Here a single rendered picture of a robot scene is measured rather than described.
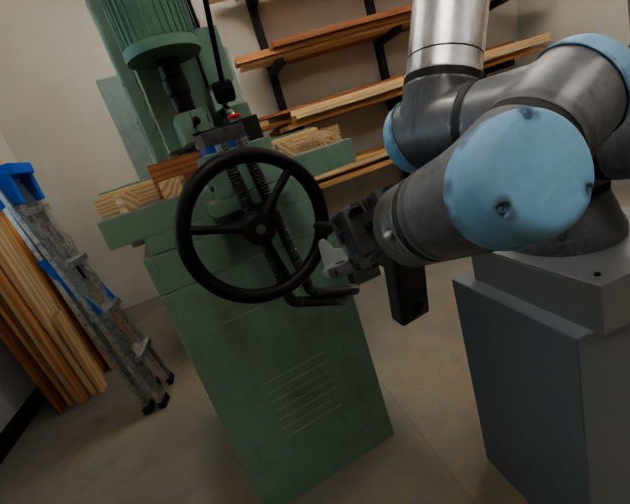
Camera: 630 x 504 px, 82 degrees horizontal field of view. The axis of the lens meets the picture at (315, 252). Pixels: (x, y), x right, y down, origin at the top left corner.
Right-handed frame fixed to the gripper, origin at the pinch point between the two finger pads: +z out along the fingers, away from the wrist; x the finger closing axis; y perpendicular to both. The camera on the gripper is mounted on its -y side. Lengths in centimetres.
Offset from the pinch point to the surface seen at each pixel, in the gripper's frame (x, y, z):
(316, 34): -118, 151, 169
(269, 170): 0.9, 23.6, 16.3
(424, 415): -25, -57, 56
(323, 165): -15.2, 23.4, 26.5
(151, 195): 24, 34, 39
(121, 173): 44, 133, 258
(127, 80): 18, 69, 46
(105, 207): 35, 35, 39
